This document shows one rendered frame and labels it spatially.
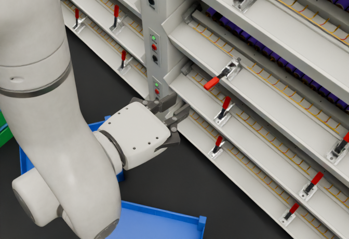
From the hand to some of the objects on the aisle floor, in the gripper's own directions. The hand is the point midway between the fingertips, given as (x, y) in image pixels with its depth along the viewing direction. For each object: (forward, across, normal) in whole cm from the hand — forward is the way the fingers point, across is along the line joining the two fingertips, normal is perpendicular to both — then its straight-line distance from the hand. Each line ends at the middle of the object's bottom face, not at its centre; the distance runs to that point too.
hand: (174, 107), depth 75 cm
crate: (-6, -5, +54) cm, 55 cm away
